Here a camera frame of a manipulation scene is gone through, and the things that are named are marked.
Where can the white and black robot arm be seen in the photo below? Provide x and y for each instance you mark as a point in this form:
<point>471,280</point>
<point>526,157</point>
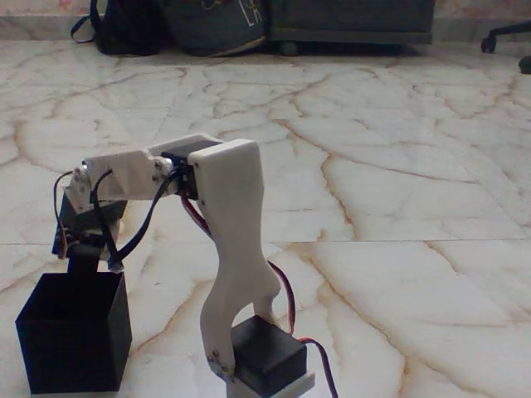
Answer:
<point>232,215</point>

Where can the black box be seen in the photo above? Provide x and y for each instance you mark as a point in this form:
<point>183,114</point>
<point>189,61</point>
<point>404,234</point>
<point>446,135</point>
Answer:
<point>70,352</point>

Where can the dark grey lettered cushion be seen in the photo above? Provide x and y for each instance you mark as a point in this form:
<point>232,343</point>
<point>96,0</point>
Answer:
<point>215,25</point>

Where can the dark cabinet on wheels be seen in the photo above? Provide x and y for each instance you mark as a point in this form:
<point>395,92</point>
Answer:
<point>352,18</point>

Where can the black office chair base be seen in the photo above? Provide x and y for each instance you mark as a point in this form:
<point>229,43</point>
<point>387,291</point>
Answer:
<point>504,35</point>

